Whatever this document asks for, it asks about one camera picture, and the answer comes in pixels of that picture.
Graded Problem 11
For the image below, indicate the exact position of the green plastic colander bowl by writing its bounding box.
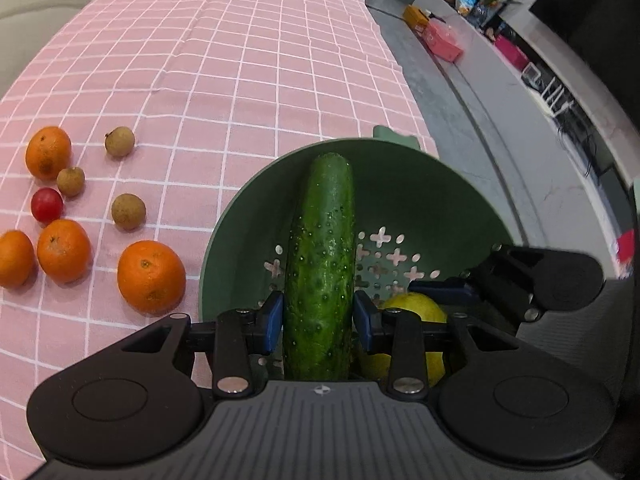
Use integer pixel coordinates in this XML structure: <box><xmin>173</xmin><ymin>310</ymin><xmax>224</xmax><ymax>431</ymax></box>
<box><xmin>197</xmin><ymin>124</ymin><xmax>516</xmax><ymax>324</ymax></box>

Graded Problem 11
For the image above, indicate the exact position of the green cucumber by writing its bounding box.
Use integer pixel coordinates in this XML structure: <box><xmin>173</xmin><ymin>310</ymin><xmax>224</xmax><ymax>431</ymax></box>
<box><xmin>283</xmin><ymin>153</ymin><xmax>356</xmax><ymax>382</ymax></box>

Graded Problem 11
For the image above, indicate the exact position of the orange mandarin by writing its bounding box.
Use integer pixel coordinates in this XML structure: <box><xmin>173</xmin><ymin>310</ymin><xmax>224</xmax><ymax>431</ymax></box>
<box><xmin>25</xmin><ymin>126</ymin><xmax>72</xmax><ymax>181</ymax></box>
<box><xmin>117</xmin><ymin>240</ymin><xmax>186</xmax><ymax>316</ymax></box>
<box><xmin>0</xmin><ymin>230</ymin><xmax>35</xmax><ymax>288</ymax></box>
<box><xmin>36</xmin><ymin>219</ymin><xmax>91</xmax><ymax>284</ymax></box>

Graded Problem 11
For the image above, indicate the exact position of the brown longan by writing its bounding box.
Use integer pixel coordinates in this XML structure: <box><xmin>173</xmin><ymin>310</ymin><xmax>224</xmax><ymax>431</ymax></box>
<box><xmin>111</xmin><ymin>193</ymin><xmax>146</xmax><ymax>231</ymax></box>
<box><xmin>56</xmin><ymin>167</ymin><xmax>85</xmax><ymax>198</ymax></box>
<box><xmin>104</xmin><ymin>126</ymin><xmax>136</xmax><ymax>158</ymax></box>

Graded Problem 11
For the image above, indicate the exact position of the red cherry tomato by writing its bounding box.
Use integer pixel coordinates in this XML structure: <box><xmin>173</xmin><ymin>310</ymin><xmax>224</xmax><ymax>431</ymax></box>
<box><xmin>30</xmin><ymin>188</ymin><xmax>64</xmax><ymax>224</ymax></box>

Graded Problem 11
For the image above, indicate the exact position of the white wifi router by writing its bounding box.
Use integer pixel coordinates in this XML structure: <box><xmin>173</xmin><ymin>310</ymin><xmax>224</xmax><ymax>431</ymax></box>
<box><xmin>539</xmin><ymin>76</ymin><xmax>575</xmax><ymax>118</ymax></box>

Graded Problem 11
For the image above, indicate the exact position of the magenta box on shelf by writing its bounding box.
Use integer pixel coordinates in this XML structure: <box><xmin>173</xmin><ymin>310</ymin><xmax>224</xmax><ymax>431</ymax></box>
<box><xmin>495</xmin><ymin>36</ymin><xmax>529</xmax><ymax>73</ymax></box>

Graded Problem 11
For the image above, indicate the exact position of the pink checkered tablecloth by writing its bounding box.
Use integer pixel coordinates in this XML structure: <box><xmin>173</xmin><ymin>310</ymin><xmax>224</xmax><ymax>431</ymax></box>
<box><xmin>1</xmin><ymin>0</ymin><xmax>436</xmax><ymax>479</ymax></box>

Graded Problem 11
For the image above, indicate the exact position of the pink box on floor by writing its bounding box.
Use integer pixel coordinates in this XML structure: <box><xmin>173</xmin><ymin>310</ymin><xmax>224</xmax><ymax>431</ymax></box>
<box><xmin>422</xmin><ymin>20</ymin><xmax>463</xmax><ymax>63</ymax></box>

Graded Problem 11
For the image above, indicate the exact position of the orange box on floor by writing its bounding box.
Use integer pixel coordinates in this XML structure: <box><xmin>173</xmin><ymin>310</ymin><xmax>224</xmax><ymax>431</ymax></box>
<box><xmin>402</xmin><ymin>4</ymin><xmax>432</xmax><ymax>35</ymax></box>

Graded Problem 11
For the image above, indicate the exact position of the black television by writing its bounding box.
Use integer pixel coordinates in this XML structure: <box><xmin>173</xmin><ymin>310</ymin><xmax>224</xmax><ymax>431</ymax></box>
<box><xmin>530</xmin><ymin>0</ymin><xmax>639</xmax><ymax>100</ymax></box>

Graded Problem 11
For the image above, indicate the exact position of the beige sofa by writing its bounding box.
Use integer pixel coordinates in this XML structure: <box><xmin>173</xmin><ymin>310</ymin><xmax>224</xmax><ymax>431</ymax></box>
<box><xmin>0</xmin><ymin>0</ymin><xmax>92</xmax><ymax>93</ymax></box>

